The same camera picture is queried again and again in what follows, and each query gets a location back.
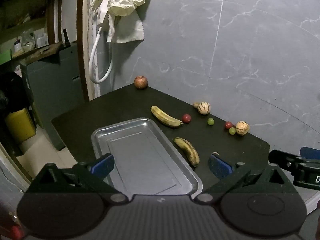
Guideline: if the yellow container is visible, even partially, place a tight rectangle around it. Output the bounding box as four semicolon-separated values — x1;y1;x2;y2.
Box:
5;107;37;144

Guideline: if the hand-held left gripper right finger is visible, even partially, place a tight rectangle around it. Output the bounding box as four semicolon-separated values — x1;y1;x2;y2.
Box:
194;154;298;203

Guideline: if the grey cabinet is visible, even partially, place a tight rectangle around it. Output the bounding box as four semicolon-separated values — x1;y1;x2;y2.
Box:
21;41;88;151

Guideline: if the small white box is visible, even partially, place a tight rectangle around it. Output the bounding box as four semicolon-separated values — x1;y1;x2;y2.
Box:
36;33;48;47

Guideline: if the wooden door frame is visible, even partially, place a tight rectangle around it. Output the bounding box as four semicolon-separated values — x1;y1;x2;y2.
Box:
76;0;100;101

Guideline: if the clear glass jar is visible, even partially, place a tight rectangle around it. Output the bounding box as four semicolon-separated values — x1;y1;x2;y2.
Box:
21;31;35;51

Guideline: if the long yellow banana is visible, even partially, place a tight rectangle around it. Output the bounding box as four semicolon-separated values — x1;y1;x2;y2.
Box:
150;106;184;128

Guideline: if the white hose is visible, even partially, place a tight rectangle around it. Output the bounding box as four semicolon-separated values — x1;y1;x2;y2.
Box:
89;26;113;84

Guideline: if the black bag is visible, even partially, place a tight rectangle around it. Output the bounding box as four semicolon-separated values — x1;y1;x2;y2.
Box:
0;72;32;120

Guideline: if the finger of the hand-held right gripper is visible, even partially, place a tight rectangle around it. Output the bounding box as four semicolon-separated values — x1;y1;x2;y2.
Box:
268;149;320;173
300;147;320;160

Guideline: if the green box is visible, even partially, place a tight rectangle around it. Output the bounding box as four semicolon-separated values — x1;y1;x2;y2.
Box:
0;50;12;66

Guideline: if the wooden plank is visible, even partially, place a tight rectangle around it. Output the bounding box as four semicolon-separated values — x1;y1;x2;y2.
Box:
12;42;64;65

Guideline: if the short brown-spotted banana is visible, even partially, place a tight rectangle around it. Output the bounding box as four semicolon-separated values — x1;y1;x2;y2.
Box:
174;137;200;167

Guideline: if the red pomegranate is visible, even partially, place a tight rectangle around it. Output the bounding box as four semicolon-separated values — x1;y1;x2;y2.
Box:
134;75;148;90

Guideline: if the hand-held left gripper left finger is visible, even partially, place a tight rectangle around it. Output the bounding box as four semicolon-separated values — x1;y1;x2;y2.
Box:
25;153;128;202

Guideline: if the striped pepino melon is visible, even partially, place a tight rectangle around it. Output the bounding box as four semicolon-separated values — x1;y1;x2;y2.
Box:
197;102;211;115
235;121;250;136

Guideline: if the black handle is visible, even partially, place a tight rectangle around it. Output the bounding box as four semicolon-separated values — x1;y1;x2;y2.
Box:
62;29;71;48

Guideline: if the metal tray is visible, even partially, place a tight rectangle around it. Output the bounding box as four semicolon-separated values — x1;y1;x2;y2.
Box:
91;117;203;196

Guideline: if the white hanging towel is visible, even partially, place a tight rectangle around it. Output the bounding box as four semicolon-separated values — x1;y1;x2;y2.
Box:
106;10;145;43

